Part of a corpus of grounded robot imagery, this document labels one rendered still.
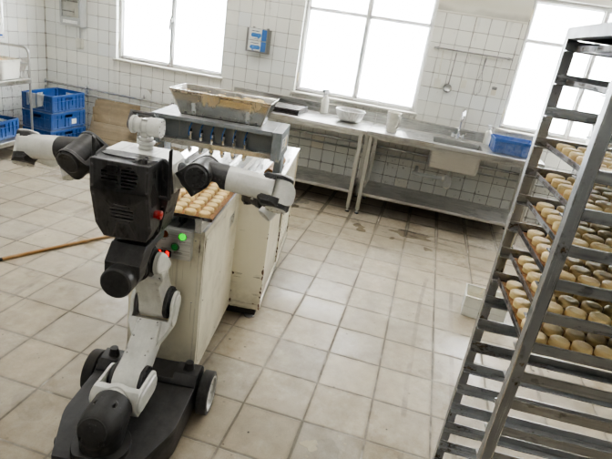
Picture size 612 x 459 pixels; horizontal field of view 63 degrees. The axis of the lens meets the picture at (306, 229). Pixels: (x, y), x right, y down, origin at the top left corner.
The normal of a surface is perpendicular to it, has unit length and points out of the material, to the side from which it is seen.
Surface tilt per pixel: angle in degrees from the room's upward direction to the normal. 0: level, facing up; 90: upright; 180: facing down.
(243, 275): 90
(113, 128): 67
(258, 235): 90
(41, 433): 0
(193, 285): 90
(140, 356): 33
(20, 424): 0
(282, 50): 90
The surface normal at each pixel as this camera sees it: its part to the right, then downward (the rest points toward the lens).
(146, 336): 0.07, -0.58
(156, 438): 0.15, -0.92
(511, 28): -0.25, 0.32
